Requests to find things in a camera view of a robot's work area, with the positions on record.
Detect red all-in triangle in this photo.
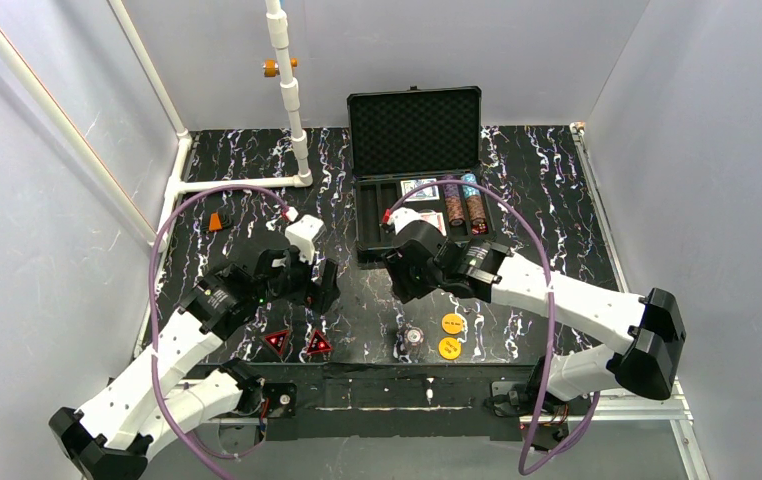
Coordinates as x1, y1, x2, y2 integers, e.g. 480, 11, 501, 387
263, 329, 292, 358
305, 330, 333, 356

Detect orange pipe fitting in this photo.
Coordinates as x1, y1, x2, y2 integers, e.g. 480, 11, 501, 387
262, 57, 298, 78

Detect black poker set case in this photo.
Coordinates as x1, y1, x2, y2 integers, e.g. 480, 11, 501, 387
346, 86, 497, 269

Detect orange poker chip stack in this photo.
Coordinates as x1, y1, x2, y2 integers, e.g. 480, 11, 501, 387
396, 325, 425, 360

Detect right red all-in triangle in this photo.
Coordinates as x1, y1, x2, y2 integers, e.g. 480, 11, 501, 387
305, 330, 333, 356

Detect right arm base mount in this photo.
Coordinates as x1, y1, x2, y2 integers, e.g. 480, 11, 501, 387
483, 381, 570, 452

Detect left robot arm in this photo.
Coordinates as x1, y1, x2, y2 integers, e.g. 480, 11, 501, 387
49, 215, 339, 479

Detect brown chip stack in case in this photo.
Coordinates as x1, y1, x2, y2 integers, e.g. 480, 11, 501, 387
463, 187, 487, 228

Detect red playing card deck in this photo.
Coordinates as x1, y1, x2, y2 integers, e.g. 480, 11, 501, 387
419, 211, 447, 236

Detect blue chip stack in case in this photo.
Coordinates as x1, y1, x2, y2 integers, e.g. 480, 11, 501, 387
461, 173, 478, 192

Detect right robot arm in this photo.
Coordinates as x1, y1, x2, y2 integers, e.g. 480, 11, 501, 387
383, 208, 687, 401

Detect white pvc pipe frame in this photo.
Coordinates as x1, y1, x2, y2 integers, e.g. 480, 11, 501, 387
0, 0, 315, 253

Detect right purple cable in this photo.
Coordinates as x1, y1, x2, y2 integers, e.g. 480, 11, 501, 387
380, 178, 602, 477

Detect red dice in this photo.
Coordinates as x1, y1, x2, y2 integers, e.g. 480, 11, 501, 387
471, 223, 489, 235

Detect yellow big blind button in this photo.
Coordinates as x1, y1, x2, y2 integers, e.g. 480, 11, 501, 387
440, 313, 467, 336
438, 336, 463, 361

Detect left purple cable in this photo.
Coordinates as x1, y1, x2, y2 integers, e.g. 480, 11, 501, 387
147, 184, 299, 480

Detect purple cable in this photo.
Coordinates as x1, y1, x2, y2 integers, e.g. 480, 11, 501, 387
380, 178, 602, 477
147, 184, 299, 480

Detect purple chip stack in case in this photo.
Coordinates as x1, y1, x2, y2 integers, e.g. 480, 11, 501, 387
443, 183, 465, 227

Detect left red all-in triangle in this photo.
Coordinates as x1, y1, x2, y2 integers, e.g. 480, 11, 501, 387
263, 329, 292, 358

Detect blue playing card deck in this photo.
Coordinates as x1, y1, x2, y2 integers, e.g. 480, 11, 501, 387
400, 178, 440, 202

